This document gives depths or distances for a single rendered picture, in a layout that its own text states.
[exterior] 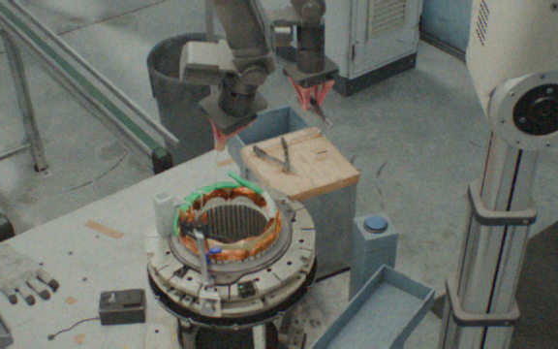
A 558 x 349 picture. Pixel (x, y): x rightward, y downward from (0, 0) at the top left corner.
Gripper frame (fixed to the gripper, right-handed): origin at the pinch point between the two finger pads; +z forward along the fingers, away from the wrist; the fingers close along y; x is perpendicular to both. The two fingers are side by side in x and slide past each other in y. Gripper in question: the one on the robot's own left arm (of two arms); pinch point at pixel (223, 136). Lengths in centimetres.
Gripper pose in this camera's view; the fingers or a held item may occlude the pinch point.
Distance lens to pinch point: 138.3
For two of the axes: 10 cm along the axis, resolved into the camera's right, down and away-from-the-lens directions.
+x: 6.5, 7.0, -2.8
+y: -7.2, 4.5, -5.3
